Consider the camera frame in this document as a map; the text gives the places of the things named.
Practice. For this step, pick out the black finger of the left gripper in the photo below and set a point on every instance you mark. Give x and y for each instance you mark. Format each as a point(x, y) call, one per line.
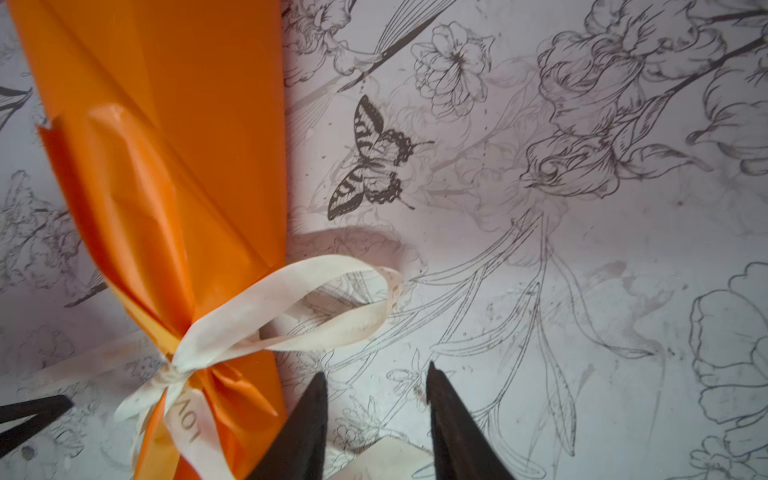
point(36, 415)

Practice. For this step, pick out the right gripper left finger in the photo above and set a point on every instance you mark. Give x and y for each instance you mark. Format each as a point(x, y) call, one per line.
point(298, 451)

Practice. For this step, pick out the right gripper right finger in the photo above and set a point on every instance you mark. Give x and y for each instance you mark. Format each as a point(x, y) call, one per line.
point(460, 449)

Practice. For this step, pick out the orange wrapping paper sheet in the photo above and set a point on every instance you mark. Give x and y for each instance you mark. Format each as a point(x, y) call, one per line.
point(167, 138)

